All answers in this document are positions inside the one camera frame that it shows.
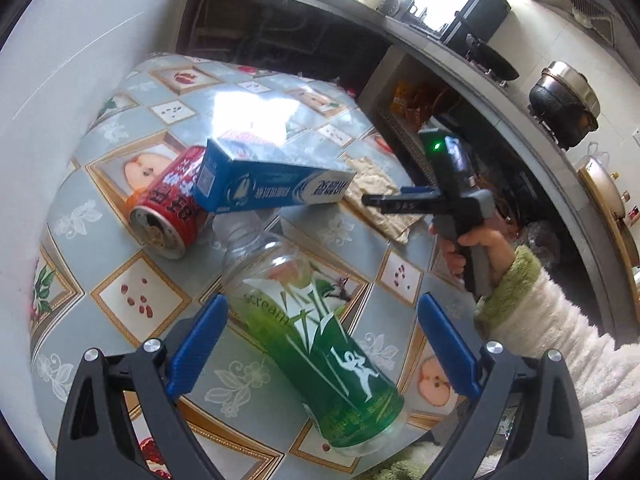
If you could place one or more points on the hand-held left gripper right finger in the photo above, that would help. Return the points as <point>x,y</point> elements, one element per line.
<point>447,345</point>

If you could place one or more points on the fruit printed tablecloth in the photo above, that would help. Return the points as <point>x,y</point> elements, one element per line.
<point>310,125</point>

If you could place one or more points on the blue cardboard box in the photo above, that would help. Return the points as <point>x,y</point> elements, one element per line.
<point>260,185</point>

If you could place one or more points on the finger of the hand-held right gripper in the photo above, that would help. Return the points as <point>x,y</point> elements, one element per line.
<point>400,205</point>
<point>417,190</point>

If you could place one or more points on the orange packets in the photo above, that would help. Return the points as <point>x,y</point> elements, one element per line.
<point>402,97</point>

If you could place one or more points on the black countertop oven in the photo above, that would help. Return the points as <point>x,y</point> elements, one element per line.
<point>480,10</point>

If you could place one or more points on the red drink can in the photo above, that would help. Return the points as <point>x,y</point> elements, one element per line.
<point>170,200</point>

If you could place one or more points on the clear plastic food bag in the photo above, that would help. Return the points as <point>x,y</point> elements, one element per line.
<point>537,235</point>

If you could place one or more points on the beige crinkled wrapper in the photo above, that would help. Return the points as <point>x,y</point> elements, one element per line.
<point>372,172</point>

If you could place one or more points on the orange peel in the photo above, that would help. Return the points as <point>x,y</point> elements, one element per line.
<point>131,201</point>

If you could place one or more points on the person's right forearm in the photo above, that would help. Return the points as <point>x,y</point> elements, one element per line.
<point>550,335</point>

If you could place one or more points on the green fleece garment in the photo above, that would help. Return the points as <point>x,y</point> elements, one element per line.
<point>400,465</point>

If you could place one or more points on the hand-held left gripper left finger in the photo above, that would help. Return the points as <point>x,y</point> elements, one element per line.
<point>197,345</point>

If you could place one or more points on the green label plastic bottle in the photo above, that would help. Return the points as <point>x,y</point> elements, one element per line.
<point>325,360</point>

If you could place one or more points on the black wok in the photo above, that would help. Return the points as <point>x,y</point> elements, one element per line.
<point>492,60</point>

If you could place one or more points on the grey concrete kitchen counter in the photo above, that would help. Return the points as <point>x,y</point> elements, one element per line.
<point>525,130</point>

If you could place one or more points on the gas stove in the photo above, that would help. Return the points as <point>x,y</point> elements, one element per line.
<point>547,127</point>

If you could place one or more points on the white plastic bag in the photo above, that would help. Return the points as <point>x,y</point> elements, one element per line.
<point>597,155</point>

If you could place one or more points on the range hood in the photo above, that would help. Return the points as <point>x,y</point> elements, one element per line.
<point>575,0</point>

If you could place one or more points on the steel lidded pot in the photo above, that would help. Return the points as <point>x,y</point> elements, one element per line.
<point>560,105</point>

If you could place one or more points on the person's right hand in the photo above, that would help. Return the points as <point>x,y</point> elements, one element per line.
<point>500,255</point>

